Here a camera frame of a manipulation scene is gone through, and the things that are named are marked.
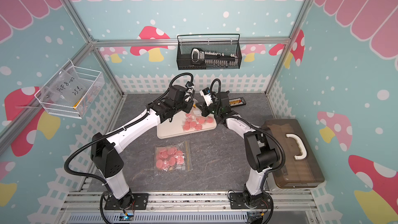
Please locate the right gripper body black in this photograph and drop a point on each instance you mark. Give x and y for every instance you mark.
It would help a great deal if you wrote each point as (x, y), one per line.
(213, 109)

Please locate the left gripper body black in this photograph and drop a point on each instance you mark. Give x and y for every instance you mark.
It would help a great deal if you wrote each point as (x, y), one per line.
(185, 106)

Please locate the ziploc bag with pink cookies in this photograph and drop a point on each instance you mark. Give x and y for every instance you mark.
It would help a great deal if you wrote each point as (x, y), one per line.
(170, 158)

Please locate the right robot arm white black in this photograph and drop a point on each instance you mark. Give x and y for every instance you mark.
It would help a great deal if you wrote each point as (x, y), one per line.
(264, 152)

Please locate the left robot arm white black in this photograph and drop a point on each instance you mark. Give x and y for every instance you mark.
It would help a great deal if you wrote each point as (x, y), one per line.
(111, 145)

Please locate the pile of pink cookies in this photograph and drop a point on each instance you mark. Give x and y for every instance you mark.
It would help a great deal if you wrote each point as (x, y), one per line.
(197, 123)

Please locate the clear plastic bag with writing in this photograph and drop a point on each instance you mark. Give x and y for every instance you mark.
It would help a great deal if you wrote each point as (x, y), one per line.
(66, 88)

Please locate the black box with orange items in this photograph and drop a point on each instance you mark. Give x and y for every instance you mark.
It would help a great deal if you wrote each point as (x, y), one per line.
(240, 101)

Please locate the white plastic tray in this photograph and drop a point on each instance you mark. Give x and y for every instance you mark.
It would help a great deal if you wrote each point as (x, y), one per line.
(173, 129)

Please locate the socket set in basket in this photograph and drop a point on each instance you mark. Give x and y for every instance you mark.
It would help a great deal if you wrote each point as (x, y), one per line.
(214, 60)

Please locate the yellow item in white basket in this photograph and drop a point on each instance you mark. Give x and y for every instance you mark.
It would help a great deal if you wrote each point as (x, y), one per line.
(81, 102)

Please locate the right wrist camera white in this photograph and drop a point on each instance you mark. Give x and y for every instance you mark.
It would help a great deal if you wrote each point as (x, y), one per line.
(207, 95)

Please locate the black wire mesh basket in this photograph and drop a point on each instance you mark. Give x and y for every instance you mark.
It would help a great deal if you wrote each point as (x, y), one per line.
(222, 43)

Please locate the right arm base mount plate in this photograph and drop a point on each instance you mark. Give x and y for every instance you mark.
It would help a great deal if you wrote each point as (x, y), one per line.
(243, 200)

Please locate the brown toolbox with white handle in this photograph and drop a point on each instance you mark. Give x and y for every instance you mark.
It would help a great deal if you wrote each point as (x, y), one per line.
(301, 170)

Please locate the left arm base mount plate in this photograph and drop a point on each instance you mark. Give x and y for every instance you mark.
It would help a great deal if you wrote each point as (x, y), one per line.
(135, 201)

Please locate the white wire wall basket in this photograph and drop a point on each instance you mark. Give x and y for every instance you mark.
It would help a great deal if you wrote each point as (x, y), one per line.
(92, 79)

